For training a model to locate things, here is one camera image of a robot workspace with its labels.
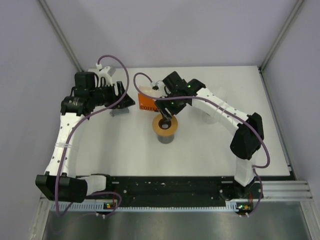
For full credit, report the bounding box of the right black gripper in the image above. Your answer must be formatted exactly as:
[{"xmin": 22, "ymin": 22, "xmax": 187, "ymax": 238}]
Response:
[{"xmin": 154, "ymin": 91, "xmax": 186, "ymax": 122}]

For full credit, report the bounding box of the grey slotted cable duct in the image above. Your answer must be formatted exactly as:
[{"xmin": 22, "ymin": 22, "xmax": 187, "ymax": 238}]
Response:
[{"xmin": 50, "ymin": 201, "xmax": 253, "ymax": 213}]

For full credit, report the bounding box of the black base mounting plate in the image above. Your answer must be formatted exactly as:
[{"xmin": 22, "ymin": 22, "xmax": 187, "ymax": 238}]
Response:
[{"xmin": 87, "ymin": 176, "xmax": 263, "ymax": 207}]

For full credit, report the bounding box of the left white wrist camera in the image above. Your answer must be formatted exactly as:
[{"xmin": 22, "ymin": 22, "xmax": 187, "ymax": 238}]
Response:
[{"xmin": 93, "ymin": 64, "xmax": 116, "ymax": 86}]

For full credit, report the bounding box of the aluminium frame rail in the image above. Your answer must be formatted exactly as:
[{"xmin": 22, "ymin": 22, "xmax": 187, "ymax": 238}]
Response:
[{"xmin": 262, "ymin": 180, "xmax": 313, "ymax": 202}]

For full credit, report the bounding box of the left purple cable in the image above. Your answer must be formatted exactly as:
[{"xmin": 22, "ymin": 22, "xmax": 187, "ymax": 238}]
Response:
[{"xmin": 54, "ymin": 54, "xmax": 130, "ymax": 217}]

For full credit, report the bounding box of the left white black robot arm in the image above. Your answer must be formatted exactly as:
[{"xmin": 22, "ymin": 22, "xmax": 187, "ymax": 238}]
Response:
[{"xmin": 35, "ymin": 71, "xmax": 135, "ymax": 203}]

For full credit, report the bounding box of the grey metal cone filter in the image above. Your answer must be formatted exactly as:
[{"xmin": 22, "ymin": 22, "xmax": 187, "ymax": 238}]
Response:
[{"xmin": 109, "ymin": 108, "xmax": 130, "ymax": 117}]

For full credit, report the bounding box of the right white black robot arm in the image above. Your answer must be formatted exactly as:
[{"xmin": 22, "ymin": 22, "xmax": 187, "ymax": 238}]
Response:
[{"xmin": 153, "ymin": 71, "xmax": 264, "ymax": 198}]

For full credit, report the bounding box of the orange white coffee filter bag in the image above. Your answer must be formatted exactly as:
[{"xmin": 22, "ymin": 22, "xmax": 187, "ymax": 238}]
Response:
[{"xmin": 138, "ymin": 86, "xmax": 162, "ymax": 112}]

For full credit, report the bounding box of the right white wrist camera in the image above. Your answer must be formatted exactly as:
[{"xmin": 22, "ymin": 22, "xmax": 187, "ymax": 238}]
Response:
[{"xmin": 151, "ymin": 80, "xmax": 166, "ymax": 98}]

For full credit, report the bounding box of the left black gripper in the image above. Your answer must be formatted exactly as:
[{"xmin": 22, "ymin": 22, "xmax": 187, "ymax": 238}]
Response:
[{"xmin": 89, "ymin": 81, "xmax": 135, "ymax": 110}]

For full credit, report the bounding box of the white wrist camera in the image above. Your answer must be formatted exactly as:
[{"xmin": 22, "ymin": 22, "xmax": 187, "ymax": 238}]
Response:
[
  {"xmin": 93, "ymin": 64, "xmax": 116, "ymax": 86},
  {"xmin": 151, "ymin": 80, "xmax": 166, "ymax": 98}
]

